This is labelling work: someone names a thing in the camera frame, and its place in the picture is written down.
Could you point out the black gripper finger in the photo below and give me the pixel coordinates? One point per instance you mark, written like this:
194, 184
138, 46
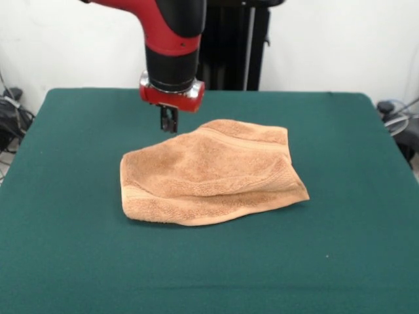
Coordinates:
164, 117
174, 121

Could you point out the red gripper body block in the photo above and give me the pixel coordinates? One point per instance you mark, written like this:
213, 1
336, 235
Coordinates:
173, 99

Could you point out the orange terry towel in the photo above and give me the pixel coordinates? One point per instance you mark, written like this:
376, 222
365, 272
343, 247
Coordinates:
212, 173

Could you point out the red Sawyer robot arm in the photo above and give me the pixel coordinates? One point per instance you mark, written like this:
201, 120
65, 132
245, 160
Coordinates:
173, 42

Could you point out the dark green table cloth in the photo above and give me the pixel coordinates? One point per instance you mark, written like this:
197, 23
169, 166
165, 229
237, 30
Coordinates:
82, 245

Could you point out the black equipment block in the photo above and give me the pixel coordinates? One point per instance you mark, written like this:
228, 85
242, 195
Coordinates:
407, 137

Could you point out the black robot pedestal frame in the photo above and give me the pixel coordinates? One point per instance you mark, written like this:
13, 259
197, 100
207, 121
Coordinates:
235, 49

